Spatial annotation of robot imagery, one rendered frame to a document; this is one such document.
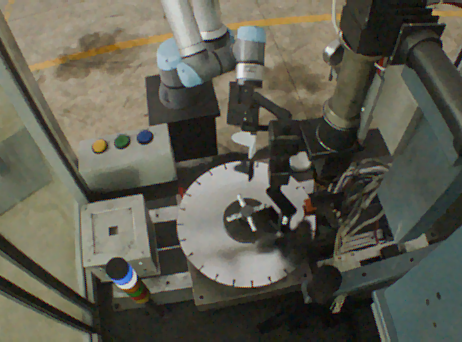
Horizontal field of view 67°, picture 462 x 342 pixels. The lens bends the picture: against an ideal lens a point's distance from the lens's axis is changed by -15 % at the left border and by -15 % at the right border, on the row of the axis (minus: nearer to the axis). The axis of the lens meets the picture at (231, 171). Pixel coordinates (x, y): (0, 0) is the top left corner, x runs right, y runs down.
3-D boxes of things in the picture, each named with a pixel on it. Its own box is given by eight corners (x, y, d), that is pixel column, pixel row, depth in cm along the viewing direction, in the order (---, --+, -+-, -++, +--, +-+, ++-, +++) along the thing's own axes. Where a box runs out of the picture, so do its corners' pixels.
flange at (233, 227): (247, 251, 91) (247, 247, 89) (213, 220, 96) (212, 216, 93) (279, 219, 95) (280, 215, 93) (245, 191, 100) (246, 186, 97)
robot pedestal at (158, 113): (155, 166, 216) (125, 67, 152) (228, 153, 220) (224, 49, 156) (164, 234, 195) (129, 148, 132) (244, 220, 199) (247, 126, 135)
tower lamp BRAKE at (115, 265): (111, 286, 69) (106, 281, 67) (109, 263, 72) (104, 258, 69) (134, 283, 70) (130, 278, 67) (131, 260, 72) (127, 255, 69)
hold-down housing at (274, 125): (266, 189, 86) (272, 132, 68) (264, 170, 88) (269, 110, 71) (291, 188, 86) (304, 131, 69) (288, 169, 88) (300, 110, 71)
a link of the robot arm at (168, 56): (155, 71, 137) (149, 42, 125) (189, 57, 140) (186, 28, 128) (167, 92, 131) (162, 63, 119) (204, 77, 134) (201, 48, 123)
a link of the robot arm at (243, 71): (263, 70, 108) (264, 64, 100) (263, 86, 108) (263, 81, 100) (236, 68, 108) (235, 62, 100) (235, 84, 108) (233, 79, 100)
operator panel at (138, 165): (93, 195, 122) (78, 171, 110) (92, 166, 128) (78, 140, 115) (178, 180, 125) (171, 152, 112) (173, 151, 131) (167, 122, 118)
